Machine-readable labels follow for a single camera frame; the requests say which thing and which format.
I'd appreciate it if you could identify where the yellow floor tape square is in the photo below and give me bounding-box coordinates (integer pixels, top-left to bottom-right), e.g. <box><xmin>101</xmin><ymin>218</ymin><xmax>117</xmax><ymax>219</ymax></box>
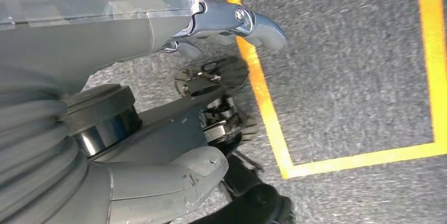
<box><xmin>216</xmin><ymin>0</ymin><xmax>447</xmax><ymax>180</ymax></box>

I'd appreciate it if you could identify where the black right robot leg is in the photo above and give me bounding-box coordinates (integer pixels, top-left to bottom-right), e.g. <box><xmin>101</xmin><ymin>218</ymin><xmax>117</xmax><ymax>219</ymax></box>
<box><xmin>188</xmin><ymin>154</ymin><xmax>297</xmax><ymax>224</ymax></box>

